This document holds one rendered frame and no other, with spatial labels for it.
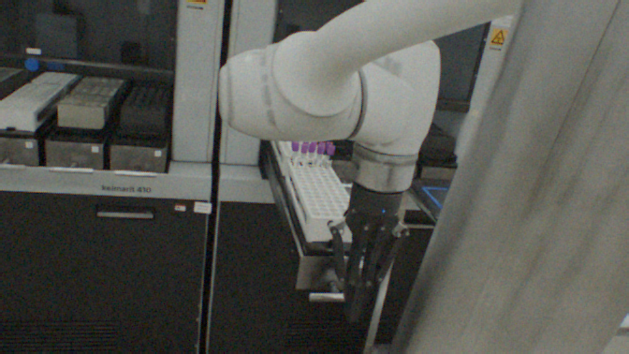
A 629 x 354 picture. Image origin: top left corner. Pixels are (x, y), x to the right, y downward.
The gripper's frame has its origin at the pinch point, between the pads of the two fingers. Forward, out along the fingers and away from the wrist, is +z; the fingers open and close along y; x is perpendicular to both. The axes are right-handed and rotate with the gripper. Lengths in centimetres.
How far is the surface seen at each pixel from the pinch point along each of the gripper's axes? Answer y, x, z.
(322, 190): -0.3, -28.9, -5.9
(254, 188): 9, -62, 9
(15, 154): 69, -62, 3
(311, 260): 4.7, -11.5, 0.2
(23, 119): 68, -66, -5
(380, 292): -28, -47, 33
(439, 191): -34, -41, -2
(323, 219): 2.7, -15.1, -6.3
